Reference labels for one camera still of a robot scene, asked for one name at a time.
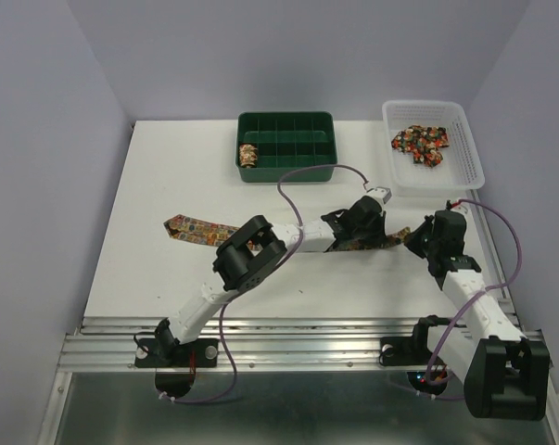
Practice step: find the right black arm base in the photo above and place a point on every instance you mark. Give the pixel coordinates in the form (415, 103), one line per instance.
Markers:
(403, 351)

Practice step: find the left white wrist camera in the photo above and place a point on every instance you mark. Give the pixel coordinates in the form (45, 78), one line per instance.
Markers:
(382, 195)

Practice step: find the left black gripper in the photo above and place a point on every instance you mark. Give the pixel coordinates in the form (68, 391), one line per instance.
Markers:
(379, 225)

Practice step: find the green divided organizer tray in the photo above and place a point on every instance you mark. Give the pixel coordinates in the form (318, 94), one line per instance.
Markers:
(288, 141)

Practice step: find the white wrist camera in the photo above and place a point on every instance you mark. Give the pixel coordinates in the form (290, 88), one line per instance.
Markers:
(382, 195)
(457, 206)

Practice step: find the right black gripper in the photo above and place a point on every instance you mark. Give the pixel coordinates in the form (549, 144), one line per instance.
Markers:
(411, 241)

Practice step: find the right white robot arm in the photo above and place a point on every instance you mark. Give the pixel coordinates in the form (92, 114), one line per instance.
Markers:
(504, 374)

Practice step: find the white plastic basket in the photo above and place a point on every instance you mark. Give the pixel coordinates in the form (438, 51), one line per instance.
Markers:
(460, 170)

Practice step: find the rolled patterned tie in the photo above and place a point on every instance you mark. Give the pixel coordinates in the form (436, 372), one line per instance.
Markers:
(248, 155)

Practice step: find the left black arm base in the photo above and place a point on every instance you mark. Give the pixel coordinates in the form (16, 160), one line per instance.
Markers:
(202, 353)

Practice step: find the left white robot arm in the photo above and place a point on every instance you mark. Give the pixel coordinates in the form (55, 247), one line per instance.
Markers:
(255, 250)

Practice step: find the aluminium frame rail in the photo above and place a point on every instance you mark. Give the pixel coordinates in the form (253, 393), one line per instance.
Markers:
(319, 312)

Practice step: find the colourful squares patterned tie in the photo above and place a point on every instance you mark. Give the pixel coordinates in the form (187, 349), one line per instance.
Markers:
(196, 231)

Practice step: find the dark floral tie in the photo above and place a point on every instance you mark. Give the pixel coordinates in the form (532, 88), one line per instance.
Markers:
(423, 143)

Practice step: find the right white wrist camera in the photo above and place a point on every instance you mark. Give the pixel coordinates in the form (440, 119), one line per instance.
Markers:
(457, 206)

